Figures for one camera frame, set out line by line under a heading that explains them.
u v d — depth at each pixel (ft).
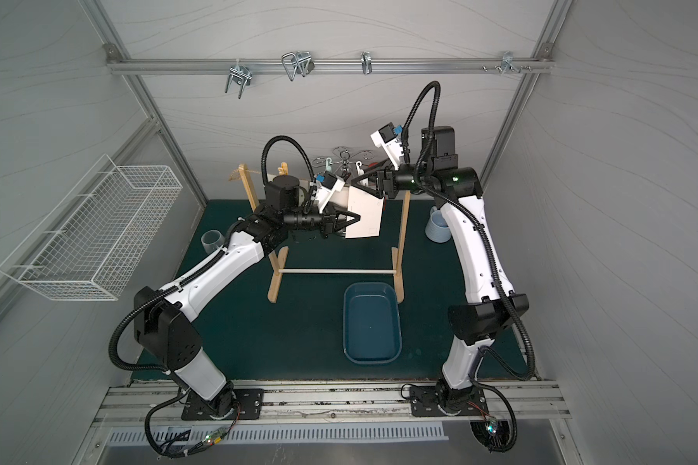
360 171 2.13
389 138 1.85
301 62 2.51
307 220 2.11
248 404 2.42
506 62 2.51
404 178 1.91
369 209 2.31
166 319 1.39
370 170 2.09
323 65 2.57
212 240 2.87
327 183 2.05
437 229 3.42
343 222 2.29
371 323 3.05
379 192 1.94
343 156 2.96
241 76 2.63
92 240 2.25
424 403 2.40
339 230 2.24
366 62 2.57
